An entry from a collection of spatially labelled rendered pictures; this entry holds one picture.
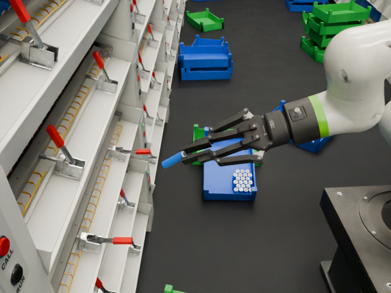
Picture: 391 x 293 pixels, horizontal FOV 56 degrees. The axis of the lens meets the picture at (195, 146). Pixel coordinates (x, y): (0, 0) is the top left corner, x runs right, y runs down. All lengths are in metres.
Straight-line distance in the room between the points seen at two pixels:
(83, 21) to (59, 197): 0.29
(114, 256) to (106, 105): 0.38
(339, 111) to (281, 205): 0.77
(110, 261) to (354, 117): 0.63
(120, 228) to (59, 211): 0.46
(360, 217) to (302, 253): 0.38
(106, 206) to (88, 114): 0.20
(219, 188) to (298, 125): 0.77
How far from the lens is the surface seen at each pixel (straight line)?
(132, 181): 1.13
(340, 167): 1.72
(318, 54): 2.63
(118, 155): 0.91
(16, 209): 0.41
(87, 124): 0.72
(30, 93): 0.46
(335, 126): 0.79
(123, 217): 1.03
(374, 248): 0.97
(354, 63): 0.69
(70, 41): 0.59
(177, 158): 0.82
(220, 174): 1.52
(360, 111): 0.77
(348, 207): 1.04
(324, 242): 1.40
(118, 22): 0.93
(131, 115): 1.04
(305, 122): 0.77
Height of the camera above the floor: 1.05
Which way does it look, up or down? 37 degrees down
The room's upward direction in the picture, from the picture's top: straight up
